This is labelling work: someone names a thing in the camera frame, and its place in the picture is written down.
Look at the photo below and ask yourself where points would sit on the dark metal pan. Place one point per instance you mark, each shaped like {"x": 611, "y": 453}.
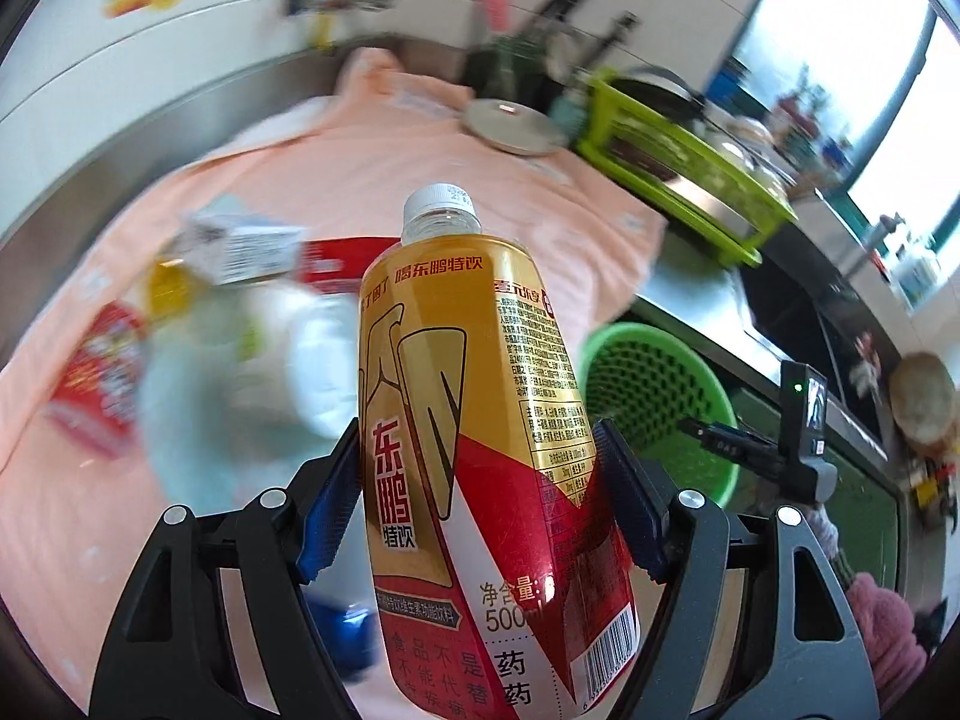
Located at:
{"x": 660, "y": 90}

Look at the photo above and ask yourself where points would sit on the green plastic basket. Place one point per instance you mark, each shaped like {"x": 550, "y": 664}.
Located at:
{"x": 652, "y": 382}

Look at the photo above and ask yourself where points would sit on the window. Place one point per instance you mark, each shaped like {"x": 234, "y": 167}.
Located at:
{"x": 840, "y": 52}

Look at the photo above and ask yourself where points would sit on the red and white box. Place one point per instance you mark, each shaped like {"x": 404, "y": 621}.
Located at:
{"x": 337, "y": 262}

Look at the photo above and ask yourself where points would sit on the small white carton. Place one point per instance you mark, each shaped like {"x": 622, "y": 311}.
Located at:
{"x": 240, "y": 247}

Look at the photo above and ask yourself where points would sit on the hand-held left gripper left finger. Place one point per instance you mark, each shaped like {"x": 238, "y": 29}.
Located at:
{"x": 330, "y": 514}

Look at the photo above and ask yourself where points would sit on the round wooden chopping board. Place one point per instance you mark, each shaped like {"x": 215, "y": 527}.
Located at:
{"x": 926, "y": 397}

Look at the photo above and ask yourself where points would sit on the white plastic bag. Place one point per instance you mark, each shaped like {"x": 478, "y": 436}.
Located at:
{"x": 225, "y": 397}

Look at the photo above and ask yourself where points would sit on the teal cup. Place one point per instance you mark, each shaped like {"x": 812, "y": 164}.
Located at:
{"x": 570, "y": 116}

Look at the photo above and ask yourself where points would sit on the round white plate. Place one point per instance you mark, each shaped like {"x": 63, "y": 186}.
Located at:
{"x": 510, "y": 124}

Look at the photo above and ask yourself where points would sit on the red snack packet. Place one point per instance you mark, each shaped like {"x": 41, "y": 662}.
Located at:
{"x": 97, "y": 375}

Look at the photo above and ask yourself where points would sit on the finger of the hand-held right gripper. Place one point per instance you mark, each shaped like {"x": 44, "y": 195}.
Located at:
{"x": 739, "y": 441}

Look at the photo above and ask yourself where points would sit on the blue bottle cap object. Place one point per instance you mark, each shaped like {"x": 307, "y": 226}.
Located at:
{"x": 349, "y": 637}

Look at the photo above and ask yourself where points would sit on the pink brush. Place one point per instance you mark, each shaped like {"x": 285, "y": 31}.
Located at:
{"x": 493, "y": 11}

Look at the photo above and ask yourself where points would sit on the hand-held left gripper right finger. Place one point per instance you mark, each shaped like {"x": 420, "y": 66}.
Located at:
{"x": 630, "y": 514}

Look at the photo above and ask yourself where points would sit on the steel sink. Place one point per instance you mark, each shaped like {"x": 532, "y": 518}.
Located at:
{"x": 795, "y": 330}

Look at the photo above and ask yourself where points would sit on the gold and red drink bottle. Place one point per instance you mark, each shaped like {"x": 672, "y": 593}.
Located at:
{"x": 450, "y": 390}

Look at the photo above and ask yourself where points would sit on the green plastic dish rack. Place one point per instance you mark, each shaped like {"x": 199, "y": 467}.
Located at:
{"x": 697, "y": 180}

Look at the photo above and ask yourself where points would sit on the pink patterned towel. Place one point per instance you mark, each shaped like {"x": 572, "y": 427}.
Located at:
{"x": 487, "y": 195}

